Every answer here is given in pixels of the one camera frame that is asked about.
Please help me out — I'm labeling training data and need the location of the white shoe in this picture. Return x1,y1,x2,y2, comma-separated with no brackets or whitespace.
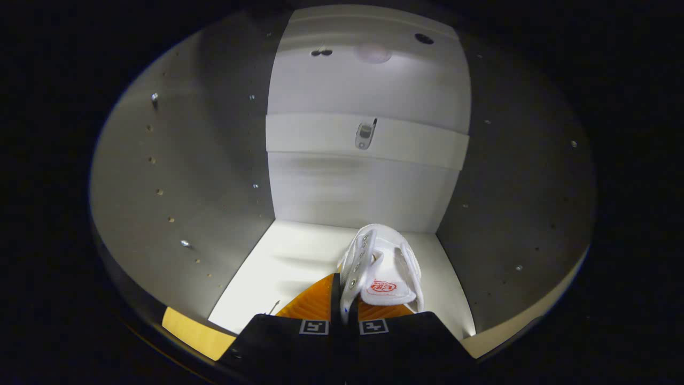
338,224,425,325

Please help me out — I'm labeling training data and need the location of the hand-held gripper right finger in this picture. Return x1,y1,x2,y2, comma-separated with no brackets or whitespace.
347,302,476,385

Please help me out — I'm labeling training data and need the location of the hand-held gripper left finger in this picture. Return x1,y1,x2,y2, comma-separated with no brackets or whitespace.
218,273,343,385

